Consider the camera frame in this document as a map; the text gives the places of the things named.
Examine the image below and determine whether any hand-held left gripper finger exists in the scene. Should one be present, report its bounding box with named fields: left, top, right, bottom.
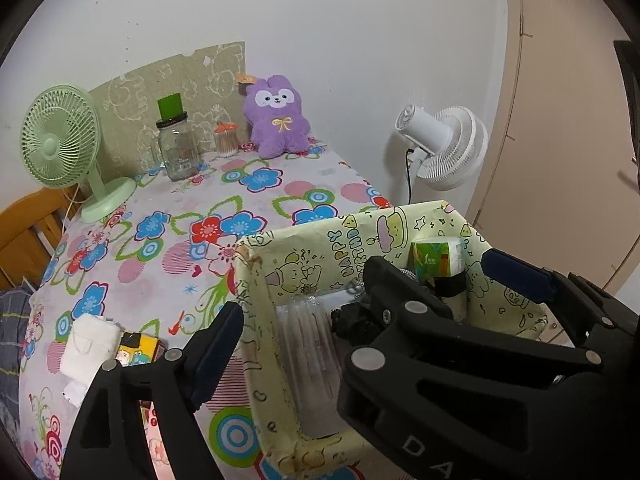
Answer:
left=60, top=302, right=244, bottom=480

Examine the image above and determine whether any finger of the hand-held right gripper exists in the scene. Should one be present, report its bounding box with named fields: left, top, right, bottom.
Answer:
left=337, top=257, right=603, bottom=411
left=481, top=249, right=640, bottom=353

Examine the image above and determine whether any black plastic bag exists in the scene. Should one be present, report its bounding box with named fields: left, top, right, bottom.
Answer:
left=331, top=304, right=383, bottom=343

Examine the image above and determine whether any green tissue pack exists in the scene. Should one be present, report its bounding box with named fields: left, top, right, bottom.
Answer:
left=411, top=237, right=471, bottom=321

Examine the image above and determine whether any yellow cartoon pack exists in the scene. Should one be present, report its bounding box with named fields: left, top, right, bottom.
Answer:
left=116, top=331, right=162, bottom=367

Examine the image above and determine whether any yellow cartoon printed box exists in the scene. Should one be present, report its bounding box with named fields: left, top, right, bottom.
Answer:
left=235, top=200, right=551, bottom=477

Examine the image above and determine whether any clear plastic package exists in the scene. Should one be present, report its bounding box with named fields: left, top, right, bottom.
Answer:
left=275, top=294, right=353, bottom=438

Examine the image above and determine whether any white cloth pouch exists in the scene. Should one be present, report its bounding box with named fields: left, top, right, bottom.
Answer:
left=60, top=314, right=124, bottom=380

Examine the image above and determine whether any floral tablecloth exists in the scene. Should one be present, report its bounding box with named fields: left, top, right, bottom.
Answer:
left=20, top=135, right=401, bottom=480

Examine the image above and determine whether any white fan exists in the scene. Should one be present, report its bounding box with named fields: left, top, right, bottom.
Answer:
left=395, top=104, right=488, bottom=192

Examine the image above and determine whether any white paper scrap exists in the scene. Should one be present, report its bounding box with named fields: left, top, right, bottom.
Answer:
left=62, top=382, right=89, bottom=409

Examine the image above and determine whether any beige door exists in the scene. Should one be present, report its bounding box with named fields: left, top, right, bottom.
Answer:
left=465, top=0, right=640, bottom=291

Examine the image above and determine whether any plaid pillow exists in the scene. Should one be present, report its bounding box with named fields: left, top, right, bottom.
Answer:
left=0, top=287, right=35, bottom=411

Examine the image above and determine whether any glass jar with green lid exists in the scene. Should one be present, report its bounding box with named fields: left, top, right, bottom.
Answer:
left=151, top=92, right=201, bottom=182

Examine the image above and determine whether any purple plush bunny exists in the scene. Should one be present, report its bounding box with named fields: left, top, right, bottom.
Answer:
left=239, top=74, right=312, bottom=158

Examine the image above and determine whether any cotton swab jar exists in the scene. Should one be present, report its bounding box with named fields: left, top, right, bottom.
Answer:
left=214, top=122, right=238, bottom=157

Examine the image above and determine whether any wooden bed headboard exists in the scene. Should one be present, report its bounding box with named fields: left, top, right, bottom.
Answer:
left=0, top=187, right=76, bottom=291

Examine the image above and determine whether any green desk fan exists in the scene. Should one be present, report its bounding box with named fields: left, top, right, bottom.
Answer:
left=20, top=85, right=137, bottom=224

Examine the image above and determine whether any green patterned board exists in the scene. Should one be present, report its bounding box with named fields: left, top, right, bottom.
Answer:
left=89, top=41, right=247, bottom=173

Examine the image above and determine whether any black fan cable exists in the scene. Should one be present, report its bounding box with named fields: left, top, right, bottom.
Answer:
left=403, top=147, right=417, bottom=207

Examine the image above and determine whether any white fan cable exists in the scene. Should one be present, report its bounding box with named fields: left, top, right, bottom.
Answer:
left=61, top=184, right=85, bottom=235

